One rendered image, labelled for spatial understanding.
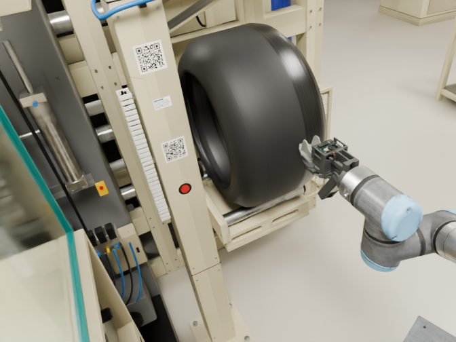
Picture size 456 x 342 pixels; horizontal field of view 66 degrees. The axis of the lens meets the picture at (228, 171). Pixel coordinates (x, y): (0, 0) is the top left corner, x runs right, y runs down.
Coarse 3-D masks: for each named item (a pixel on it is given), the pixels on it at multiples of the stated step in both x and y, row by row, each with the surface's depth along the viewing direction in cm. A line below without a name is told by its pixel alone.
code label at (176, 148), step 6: (174, 138) 106; (180, 138) 107; (162, 144) 106; (168, 144) 106; (174, 144) 107; (180, 144) 108; (162, 150) 107; (168, 150) 108; (174, 150) 108; (180, 150) 109; (186, 150) 110; (168, 156) 109; (174, 156) 110; (180, 156) 111; (168, 162) 110
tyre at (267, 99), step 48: (192, 48) 107; (240, 48) 99; (288, 48) 100; (192, 96) 141; (240, 96) 93; (288, 96) 96; (240, 144) 96; (288, 144) 99; (240, 192) 109; (288, 192) 120
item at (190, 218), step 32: (128, 0) 82; (160, 0) 85; (128, 32) 86; (160, 32) 89; (128, 64) 90; (160, 96) 98; (160, 128) 103; (160, 160) 108; (192, 160) 113; (192, 192) 120; (192, 224) 128; (192, 256) 137; (224, 288) 157; (224, 320) 171
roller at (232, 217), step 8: (296, 192) 132; (304, 192) 134; (272, 200) 129; (280, 200) 130; (240, 208) 127; (248, 208) 127; (256, 208) 128; (264, 208) 129; (224, 216) 125; (232, 216) 125; (240, 216) 126; (248, 216) 128
